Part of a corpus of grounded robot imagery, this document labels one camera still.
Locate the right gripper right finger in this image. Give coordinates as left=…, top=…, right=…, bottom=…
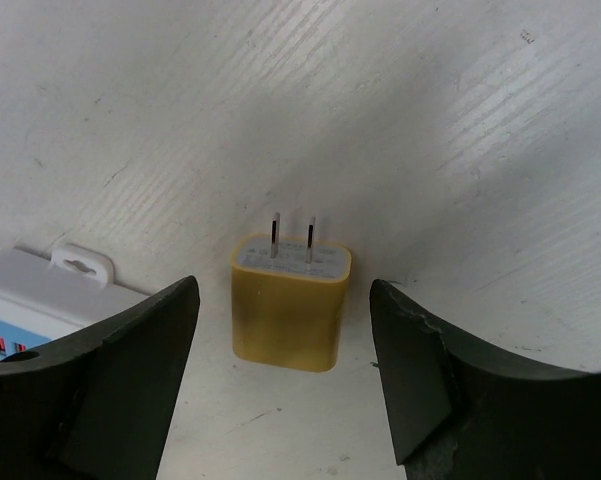
left=369, top=279, right=601, bottom=479

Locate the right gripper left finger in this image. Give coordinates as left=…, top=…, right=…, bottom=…
left=0, top=276, right=200, bottom=479

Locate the white multicolour power strip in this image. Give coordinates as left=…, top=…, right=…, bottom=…
left=0, top=244, right=148, bottom=361

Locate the yellow charger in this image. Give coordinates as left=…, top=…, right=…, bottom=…
left=230, top=213, right=353, bottom=373

